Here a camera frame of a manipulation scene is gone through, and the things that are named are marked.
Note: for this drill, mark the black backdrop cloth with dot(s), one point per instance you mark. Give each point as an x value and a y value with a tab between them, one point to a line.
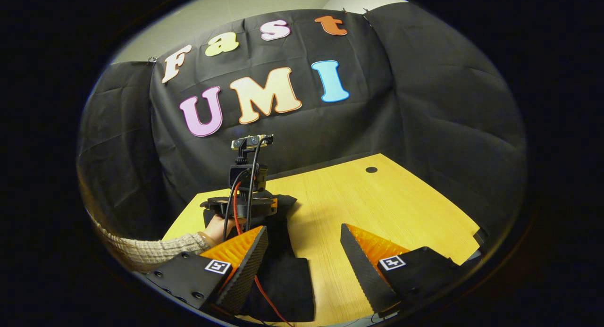
424	105

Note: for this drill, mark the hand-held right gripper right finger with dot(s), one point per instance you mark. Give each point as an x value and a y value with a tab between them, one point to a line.
365	275

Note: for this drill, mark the black table bracket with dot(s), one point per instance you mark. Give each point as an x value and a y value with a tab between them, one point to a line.
481	236

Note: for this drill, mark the black buttoned garment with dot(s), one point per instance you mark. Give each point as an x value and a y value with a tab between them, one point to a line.
283	280

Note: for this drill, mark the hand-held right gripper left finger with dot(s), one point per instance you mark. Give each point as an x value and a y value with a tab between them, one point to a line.
240	280

